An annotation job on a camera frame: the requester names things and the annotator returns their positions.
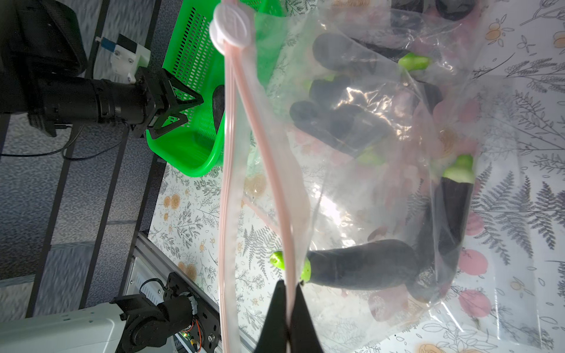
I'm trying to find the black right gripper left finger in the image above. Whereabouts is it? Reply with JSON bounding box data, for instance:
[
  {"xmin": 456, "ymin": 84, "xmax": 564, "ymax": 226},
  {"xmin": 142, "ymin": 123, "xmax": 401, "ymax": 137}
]
[{"xmin": 254, "ymin": 280, "xmax": 288, "ymax": 353}]

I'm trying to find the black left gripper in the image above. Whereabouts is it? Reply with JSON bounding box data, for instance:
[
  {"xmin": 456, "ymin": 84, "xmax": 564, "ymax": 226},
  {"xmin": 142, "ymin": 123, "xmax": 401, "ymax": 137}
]
[{"xmin": 28, "ymin": 68, "xmax": 204, "ymax": 139}]

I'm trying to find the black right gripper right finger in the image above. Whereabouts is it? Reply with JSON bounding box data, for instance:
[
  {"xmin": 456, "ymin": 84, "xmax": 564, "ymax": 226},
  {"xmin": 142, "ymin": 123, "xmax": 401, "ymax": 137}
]
[{"xmin": 288, "ymin": 285, "xmax": 324, "ymax": 353}]

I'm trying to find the long eggplant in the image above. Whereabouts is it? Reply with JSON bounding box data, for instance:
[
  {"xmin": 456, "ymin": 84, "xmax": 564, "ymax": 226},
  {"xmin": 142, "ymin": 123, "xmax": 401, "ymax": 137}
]
[{"xmin": 289, "ymin": 101, "xmax": 392, "ymax": 157}]

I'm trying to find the short eggplant basket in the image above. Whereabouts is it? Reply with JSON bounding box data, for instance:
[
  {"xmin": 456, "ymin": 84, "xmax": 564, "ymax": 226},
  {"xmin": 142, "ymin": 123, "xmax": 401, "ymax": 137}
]
[{"xmin": 300, "ymin": 239, "xmax": 419, "ymax": 291}]

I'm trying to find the clear pink-dotted zip-top bag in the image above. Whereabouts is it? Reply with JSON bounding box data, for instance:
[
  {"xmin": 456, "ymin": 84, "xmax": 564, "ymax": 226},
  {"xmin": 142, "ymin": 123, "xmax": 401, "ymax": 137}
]
[{"xmin": 320, "ymin": 1, "xmax": 488, "ymax": 32}]

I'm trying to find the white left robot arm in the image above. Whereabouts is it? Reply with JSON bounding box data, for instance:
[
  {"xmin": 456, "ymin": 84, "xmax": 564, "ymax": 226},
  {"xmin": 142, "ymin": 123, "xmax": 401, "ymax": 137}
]
[{"xmin": 1, "ymin": 1, "xmax": 210, "ymax": 352}]

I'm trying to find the green plastic basket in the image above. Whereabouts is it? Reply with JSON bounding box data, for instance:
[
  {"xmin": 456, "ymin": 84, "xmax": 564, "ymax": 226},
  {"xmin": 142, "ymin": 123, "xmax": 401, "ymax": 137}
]
[{"xmin": 145, "ymin": 0, "xmax": 283, "ymax": 178}]

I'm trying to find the floral patterned table mat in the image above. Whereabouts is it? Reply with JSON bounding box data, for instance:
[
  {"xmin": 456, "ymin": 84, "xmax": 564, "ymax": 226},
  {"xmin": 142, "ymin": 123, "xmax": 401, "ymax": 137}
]
[{"xmin": 148, "ymin": 1, "xmax": 564, "ymax": 352}]

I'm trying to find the small eggplant at basket wall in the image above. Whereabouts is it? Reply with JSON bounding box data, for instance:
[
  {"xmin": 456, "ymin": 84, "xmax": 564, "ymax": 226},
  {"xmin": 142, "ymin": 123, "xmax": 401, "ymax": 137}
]
[{"xmin": 212, "ymin": 85, "xmax": 225, "ymax": 133}]

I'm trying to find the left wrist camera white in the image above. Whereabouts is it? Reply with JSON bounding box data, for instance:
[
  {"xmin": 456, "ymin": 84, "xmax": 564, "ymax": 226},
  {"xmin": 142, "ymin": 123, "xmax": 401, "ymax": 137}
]
[{"xmin": 96, "ymin": 33, "xmax": 151, "ymax": 84}]

